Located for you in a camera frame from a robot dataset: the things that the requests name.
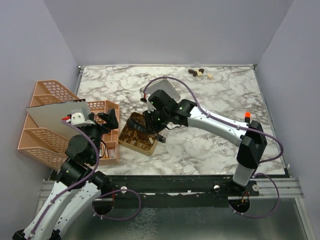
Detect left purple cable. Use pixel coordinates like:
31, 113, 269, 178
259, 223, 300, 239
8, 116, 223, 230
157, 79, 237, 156
23, 121, 141, 240

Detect white board sheet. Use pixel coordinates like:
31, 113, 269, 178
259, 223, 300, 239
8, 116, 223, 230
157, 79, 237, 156
26, 99, 90, 140

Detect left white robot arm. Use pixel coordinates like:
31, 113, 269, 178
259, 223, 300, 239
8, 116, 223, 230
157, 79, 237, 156
12, 108, 119, 240

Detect black mounting rail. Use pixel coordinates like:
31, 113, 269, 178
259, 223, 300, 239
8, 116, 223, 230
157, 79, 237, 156
42, 174, 306, 208

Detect peach mesh file rack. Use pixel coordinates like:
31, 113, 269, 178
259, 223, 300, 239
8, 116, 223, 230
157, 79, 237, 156
17, 79, 92, 170

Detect gold chocolate box tray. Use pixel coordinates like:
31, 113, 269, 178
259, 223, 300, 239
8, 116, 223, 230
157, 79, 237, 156
118, 112, 158, 156

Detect silver tin lid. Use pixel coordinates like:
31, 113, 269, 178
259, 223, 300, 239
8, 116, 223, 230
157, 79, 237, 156
140, 77, 180, 112

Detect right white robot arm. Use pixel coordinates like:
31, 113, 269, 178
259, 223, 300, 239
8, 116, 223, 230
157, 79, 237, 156
143, 97, 268, 196

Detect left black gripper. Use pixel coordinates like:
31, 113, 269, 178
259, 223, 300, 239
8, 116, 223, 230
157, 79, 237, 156
80, 107, 118, 163

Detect peach desk organizer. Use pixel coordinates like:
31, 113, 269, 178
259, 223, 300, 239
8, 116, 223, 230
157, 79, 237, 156
88, 100, 120, 166

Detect black metal tongs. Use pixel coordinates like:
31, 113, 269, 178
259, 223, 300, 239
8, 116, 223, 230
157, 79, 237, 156
126, 118, 146, 134

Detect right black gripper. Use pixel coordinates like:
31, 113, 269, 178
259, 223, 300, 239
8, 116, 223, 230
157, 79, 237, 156
142, 107, 170, 136

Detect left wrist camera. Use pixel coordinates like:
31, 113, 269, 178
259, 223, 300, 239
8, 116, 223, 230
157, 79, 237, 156
61, 109, 95, 127

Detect orange black marker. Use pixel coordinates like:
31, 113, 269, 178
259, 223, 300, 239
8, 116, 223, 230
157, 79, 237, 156
244, 112, 251, 126

